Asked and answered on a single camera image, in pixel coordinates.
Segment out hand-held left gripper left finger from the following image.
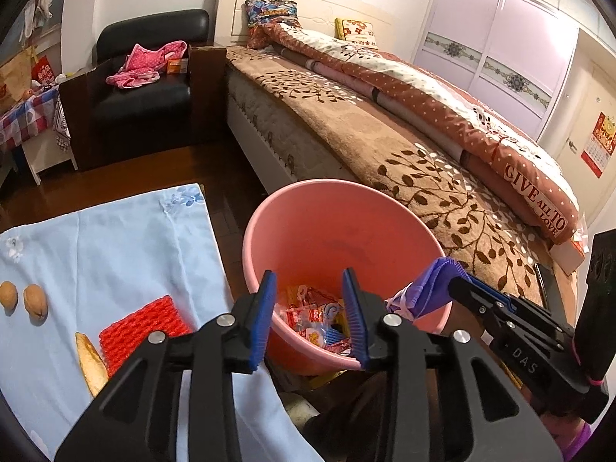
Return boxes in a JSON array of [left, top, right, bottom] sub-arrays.
[[54, 270, 278, 462]]

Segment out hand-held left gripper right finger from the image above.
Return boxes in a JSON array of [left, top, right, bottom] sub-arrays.
[[341, 268, 564, 462]]

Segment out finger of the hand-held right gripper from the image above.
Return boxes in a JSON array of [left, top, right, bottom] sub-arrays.
[[452, 261, 518, 309], [447, 279, 511, 335]]

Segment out purple plastic wrapper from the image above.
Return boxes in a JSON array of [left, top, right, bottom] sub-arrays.
[[385, 257, 464, 323]]

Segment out pink plastic bucket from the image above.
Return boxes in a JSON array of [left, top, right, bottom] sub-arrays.
[[242, 179, 450, 377]]

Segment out person's right forearm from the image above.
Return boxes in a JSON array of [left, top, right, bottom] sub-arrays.
[[561, 418, 596, 462]]

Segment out pile of snack wrappers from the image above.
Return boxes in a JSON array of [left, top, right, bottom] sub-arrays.
[[276, 285, 359, 357]]

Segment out black slim device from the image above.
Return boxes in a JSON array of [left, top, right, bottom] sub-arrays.
[[535, 262, 552, 310]]

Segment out yellow plastic piece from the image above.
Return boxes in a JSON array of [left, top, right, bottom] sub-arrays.
[[308, 370, 350, 390]]

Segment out white cardboard box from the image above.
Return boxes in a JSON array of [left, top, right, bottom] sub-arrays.
[[549, 221, 591, 276]]

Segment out red foam fruit net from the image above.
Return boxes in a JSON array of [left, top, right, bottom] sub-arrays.
[[99, 295, 196, 379]]

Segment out light blue floral cloth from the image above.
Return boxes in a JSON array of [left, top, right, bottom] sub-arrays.
[[0, 183, 328, 462]]

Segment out brown leaf-pattern blanket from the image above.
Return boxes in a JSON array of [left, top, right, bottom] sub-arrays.
[[225, 45, 578, 315]]

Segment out orange fruit peel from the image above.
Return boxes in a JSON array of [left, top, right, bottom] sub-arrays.
[[74, 331, 110, 399]]

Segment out white bed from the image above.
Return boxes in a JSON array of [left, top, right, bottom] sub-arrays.
[[212, 0, 585, 329]]

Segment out red and white dotted quilt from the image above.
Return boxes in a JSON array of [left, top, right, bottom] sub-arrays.
[[248, 22, 581, 244]]

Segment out white door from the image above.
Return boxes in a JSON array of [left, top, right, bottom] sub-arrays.
[[536, 28, 616, 232]]

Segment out brown walnut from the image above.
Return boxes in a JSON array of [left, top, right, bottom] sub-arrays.
[[0, 281, 19, 316], [23, 284, 49, 326]]

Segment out black leather armchair wooden sides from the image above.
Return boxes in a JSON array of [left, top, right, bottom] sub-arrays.
[[59, 8, 229, 172]]

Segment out lilac sliding-door wardrobe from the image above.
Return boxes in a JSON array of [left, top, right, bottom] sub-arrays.
[[414, 0, 581, 143]]

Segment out white side table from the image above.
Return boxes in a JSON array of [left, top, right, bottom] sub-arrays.
[[14, 125, 80, 186]]

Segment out pink dotted clothing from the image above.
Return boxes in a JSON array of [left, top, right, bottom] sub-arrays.
[[106, 41, 189, 90]]

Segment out yellow flowered pillow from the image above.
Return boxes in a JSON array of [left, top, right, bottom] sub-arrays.
[[334, 17, 379, 50]]

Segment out colourful cartoon pillow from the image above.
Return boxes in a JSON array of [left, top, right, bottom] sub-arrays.
[[244, 0, 304, 49]]

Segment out red blue checkered tablecloth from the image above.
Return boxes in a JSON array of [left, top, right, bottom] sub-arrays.
[[0, 84, 73, 153]]

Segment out red box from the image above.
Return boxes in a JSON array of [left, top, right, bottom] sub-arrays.
[[31, 55, 55, 85]]

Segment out brown paper bag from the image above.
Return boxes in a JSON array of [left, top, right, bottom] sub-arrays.
[[0, 48, 37, 112]]

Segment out floral hanging garment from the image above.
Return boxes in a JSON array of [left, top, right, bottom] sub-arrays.
[[28, 0, 54, 30]]

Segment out red wall calendar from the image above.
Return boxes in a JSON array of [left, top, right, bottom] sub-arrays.
[[580, 112, 616, 179]]

